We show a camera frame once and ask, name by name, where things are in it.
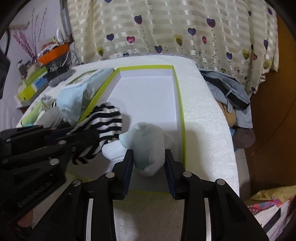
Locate white light blue sock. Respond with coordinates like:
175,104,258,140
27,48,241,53
102,122,175,177

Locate black white striped sock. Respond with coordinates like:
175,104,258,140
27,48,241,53
68,102,122,165

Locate left hand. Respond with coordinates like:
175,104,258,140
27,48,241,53
17,210,34,227

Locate clear round plastic container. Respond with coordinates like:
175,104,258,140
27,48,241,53
36,106,62,128

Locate light blue wet wipes pack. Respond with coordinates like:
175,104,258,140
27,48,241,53
56,68,114,126

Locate grey white sock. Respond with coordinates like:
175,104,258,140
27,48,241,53
41,95,56,108

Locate grey black controller device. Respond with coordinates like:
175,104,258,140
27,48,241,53
48,70,75,87

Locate green yellow box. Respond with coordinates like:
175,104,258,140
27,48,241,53
18,66,47,102

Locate white green-rimmed cardboard box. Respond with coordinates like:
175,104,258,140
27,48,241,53
77,65,187,195

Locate orange tray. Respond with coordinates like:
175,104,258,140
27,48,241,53
38,43,69,65

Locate purple flower branches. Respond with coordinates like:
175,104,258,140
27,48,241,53
10,4,48,60

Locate grey blue clothes pile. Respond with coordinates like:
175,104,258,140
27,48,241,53
199,68,255,149

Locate brown wooden wardrobe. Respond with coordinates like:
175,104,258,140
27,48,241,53
245,17,295,195

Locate colourful patterned bag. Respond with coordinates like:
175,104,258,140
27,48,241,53
245,185,295,240

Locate cream heart-patterned curtain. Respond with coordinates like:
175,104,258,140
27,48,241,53
67,0,279,94

